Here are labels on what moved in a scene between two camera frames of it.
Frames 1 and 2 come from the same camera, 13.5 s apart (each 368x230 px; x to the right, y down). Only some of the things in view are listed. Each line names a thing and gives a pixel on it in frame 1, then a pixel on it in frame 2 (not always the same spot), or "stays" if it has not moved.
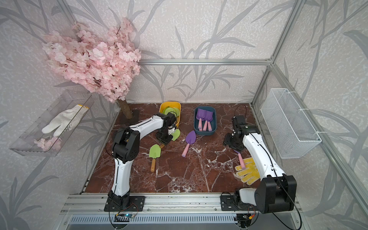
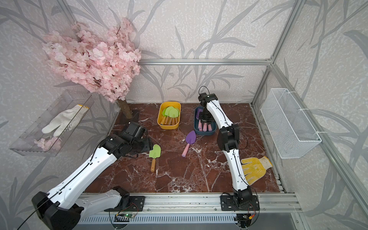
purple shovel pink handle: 201,115 stays
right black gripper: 226,141 -> 210,120
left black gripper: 166,141 -> 148,145
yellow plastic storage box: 164,105 stays
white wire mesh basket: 292,133 stays
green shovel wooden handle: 155,152 stays
